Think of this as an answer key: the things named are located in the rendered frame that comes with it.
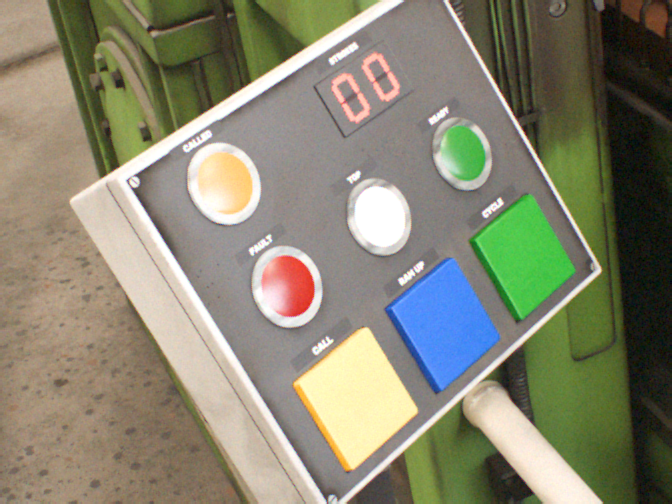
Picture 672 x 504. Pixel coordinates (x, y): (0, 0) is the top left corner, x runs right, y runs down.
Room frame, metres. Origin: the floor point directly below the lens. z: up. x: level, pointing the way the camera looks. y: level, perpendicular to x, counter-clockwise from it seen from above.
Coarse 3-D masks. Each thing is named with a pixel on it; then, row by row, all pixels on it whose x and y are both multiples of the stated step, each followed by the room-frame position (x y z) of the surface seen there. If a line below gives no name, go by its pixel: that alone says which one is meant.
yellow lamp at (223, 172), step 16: (208, 160) 0.92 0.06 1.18; (224, 160) 0.93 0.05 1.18; (240, 160) 0.93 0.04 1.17; (208, 176) 0.91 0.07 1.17; (224, 176) 0.92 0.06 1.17; (240, 176) 0.92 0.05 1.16; (208, 192) 0.91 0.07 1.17; (224, 192) 0.91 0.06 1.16; (240, 192) 0.92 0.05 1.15; (224, 208) 0.90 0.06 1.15; (240, 208) 0.91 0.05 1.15
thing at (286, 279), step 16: (288, 256) 0.90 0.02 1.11; (272, 272) 0.89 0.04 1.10; (288, 272) 0.89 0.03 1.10; (304, 272) 0.90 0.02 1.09; (272, 288) 0.88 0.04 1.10; (288, 288) 0.88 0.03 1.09; (304, 288) 0.89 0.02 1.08; (272, 304) 0.87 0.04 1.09; (288, 304) 0.88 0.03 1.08; (304, 304) 0.88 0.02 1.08
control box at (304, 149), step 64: (384, 0) 1.13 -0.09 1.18; (320, 64) 1.01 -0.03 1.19; (448, 64) 1.06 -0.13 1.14; (192, 128) 0.94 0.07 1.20; (256, 128) 0.96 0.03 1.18; (320, 128) 0.98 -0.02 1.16; (384, 128) 1.00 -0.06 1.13; (448, 128) 1.03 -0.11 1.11; (512, 128) 1.05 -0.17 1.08; (128, 192) 0.89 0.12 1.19; (192, 192) 0.90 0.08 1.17; (256, 192) 0.92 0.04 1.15; (320, 192) 0.95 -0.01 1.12; (448, 192) 0.99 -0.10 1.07; (512, 192) 1.02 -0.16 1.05; (128, 256) 0.90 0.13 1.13; (192, 256) 0.87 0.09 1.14; (256, 256) 0.89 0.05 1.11; (320, 256) 0.91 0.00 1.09; (384, 256) 0.93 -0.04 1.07; (448, 256) 0.96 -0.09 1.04; (576, 256) 1.00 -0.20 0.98; (192, 320) 0.86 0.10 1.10; (256, 320) 0.86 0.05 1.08; (320, 320) 0.88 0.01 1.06; (384, 320) 0.90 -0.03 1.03; (512, 320) 0.94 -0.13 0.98; (192, 384) 0.87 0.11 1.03; (256, 384) 0.83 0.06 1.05; (256, 448) 0.83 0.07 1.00; (320, 448) 0.82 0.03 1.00; (384, 448) 0.83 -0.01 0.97
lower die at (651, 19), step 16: (608, 0) 1.46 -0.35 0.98; (624, 0) 1.45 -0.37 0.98; (640, 0) 1.44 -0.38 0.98; (608, 16) 1.45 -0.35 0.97; (624, 16) 1.42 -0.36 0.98; (656, 16) 1.40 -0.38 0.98; (608, 32) 1.45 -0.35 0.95; (624, 32) 1.42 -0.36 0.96; (656, 32) 1.36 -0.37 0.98; (640, 48) 1.39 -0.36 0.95; (656, 48) 1.36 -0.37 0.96; (656, 64) 1.36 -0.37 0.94
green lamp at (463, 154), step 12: (456, 132) 1.02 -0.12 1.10; (468, 132) 1.03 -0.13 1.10; (444, 144) 1.01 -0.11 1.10; (456, 144) 1.02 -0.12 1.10; (468, 144) 1.02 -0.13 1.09; (480, 144) 1.03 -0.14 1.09; (444, 156) 1.01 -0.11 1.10; (456, 156) 1.01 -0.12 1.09; (468, 156) 1.02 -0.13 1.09; (480, 156) 1.02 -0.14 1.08; (456, 168) 1.00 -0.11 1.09; (468, 168) 1.01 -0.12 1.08; (480, 168) 1.01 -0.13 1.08; (468, 180) 1.00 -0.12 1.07
